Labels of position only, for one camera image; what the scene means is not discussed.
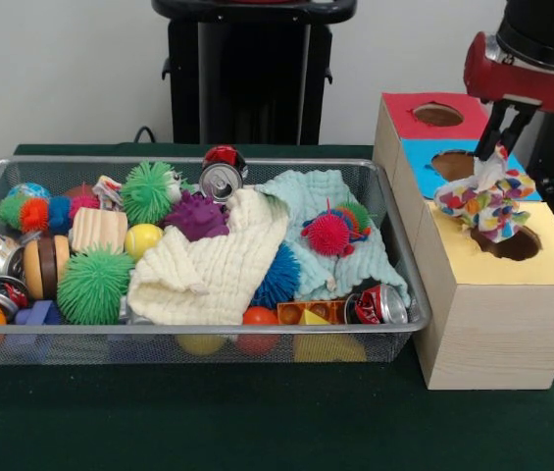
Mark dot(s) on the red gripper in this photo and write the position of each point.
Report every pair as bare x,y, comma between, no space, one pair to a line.
521,81

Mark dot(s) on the colourful patterned cloth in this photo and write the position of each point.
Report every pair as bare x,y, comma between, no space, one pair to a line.
487,206

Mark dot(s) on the wooden box three holes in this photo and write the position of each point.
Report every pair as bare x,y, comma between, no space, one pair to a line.
492,333

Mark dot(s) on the mint waffle cloth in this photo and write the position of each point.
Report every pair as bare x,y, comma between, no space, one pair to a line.
316,191

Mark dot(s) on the pink spiky rubber toy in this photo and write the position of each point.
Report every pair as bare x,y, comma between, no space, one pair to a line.
325,230

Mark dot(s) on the crushed red soda can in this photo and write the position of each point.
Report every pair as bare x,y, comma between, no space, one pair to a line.
377,304

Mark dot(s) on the uncrushed red soda can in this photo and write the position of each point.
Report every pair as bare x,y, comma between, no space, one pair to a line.
218,181

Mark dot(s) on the purple spiky rubber toy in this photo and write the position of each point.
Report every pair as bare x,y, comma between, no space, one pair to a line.
195,216

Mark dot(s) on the cream waffle cloth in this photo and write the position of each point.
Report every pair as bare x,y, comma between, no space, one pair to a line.
208,279

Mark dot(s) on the green puffer toy white face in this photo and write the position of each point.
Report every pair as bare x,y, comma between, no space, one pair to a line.
149,191

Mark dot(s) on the plain green puffer ball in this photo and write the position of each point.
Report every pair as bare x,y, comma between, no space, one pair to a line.
92,284

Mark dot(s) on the multicoloured fuzzy caterpillar toy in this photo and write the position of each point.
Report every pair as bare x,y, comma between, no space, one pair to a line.
34,216

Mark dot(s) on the wooden toy burger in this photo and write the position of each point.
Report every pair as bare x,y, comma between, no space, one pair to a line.
36,267

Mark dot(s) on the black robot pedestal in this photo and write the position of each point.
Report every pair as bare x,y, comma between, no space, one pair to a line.
252,73

